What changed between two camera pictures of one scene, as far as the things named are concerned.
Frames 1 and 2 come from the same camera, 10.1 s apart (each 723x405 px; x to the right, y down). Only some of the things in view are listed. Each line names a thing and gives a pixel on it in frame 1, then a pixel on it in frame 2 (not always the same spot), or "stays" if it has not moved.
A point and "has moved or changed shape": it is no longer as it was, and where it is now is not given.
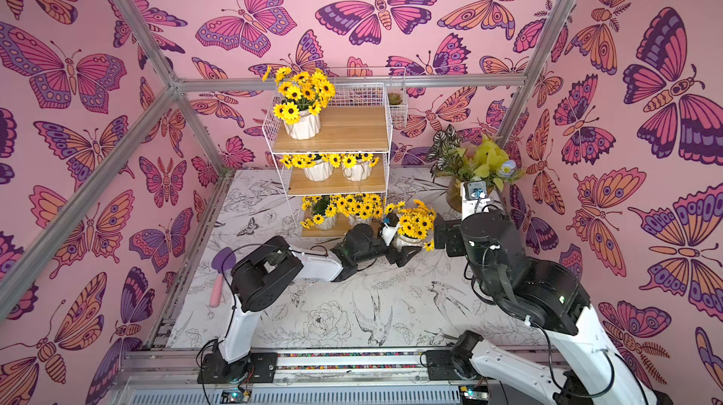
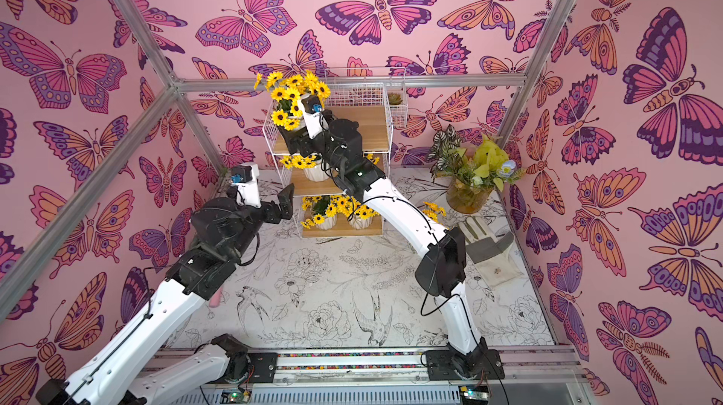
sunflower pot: [316, 167] stays
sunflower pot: [319, 211] stays
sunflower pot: [303, 97] has moved or changed shape
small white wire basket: [398, 104] stays
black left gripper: [402, 260] -> [284, 207]
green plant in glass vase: [482, 160] stays
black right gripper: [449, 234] -> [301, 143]
